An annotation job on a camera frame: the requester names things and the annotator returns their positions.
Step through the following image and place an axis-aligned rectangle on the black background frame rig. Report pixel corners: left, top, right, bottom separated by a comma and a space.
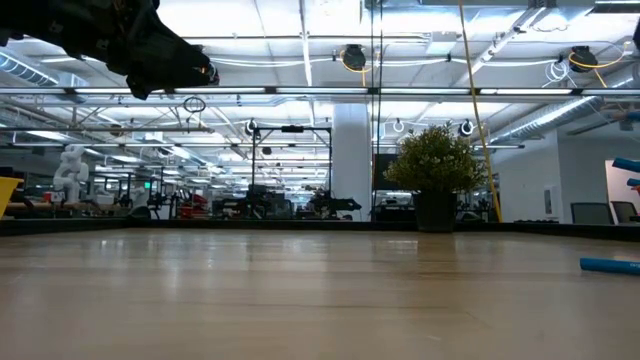
249, 124, 334, 221

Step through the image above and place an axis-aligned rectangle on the green potted plant black pot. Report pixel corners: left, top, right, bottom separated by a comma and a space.
383, 124, 487, 234

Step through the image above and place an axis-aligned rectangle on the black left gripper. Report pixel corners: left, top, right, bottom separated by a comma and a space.
0, 0, 214, 100

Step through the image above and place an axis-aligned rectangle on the yellow hanging cord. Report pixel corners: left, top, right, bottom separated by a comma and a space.
457, 0, 504, 224

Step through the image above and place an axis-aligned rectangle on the black background robot workstation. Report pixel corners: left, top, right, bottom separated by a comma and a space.
307, 188, 364, 220
212, 183, 296, 220

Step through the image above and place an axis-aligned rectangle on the grey office chair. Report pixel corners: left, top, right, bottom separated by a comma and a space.
612, 200, 640, 224
570, 201, 615, 225

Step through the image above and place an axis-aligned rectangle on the black hanging cable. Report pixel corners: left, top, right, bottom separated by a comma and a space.
369, 0, 376, 221
377, 0, 384, 156

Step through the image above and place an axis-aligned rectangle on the yellow plastic bin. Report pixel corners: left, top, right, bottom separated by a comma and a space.
0, 176, 25, 220

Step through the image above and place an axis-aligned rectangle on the white building column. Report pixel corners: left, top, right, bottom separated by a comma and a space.
332, 102, 374, 222

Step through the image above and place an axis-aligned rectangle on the black ceiling cable reel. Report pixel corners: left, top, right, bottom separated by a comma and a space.
568, 44, 600, 75
341, 43, 369, 72
199, 58, 221, 87

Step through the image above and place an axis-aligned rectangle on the red background cart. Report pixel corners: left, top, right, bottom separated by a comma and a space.
177, 192, 209, 220

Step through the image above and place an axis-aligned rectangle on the black background screen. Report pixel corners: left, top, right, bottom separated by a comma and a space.
372, 153, 401, 192

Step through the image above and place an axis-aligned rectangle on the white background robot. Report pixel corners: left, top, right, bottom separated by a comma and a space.
52, 143, 91, 205

